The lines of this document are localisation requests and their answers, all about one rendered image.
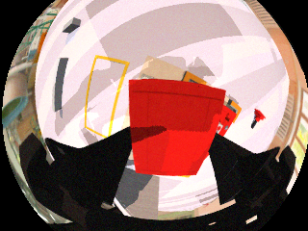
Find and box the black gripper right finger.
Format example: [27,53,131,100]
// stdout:
[208,132,281,205]

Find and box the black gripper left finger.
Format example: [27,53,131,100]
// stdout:
[45,127,132,205]

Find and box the red car hood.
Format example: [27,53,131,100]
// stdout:
[128,78,226,176]

